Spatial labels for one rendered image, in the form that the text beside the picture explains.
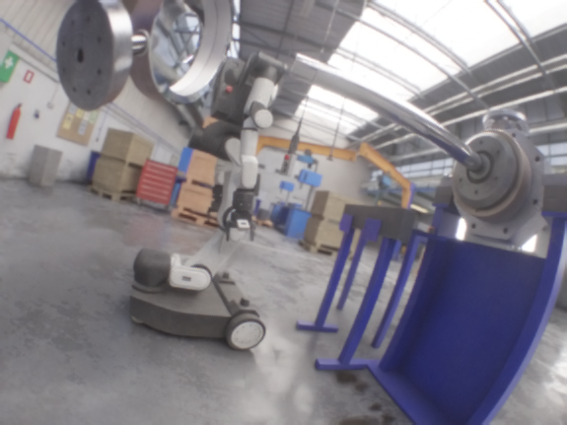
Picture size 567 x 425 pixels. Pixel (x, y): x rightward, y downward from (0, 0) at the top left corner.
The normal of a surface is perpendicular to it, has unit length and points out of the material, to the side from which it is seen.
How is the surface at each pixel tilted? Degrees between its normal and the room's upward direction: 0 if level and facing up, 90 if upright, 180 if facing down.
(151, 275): 90
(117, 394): 0
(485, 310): 90
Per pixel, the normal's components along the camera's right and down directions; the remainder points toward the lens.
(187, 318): 0.47, 0.15
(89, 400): 0.27, -0.96
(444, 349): -0.94, -0.26
